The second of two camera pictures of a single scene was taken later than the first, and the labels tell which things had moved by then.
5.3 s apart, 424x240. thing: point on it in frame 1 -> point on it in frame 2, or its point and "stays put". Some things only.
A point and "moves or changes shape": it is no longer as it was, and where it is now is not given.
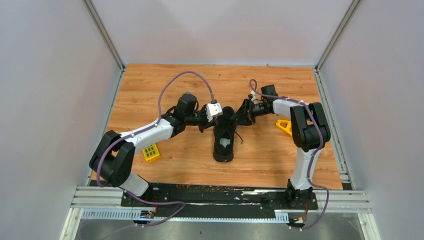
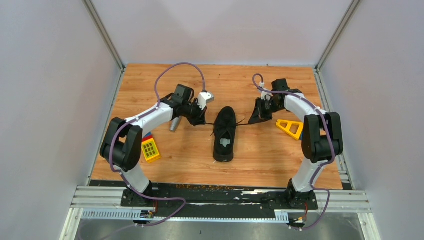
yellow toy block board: (151, 153) stays put
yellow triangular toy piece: (288, 129) stays put
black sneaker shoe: (224, 135) stays put
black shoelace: (239, 135) moves or changes shape
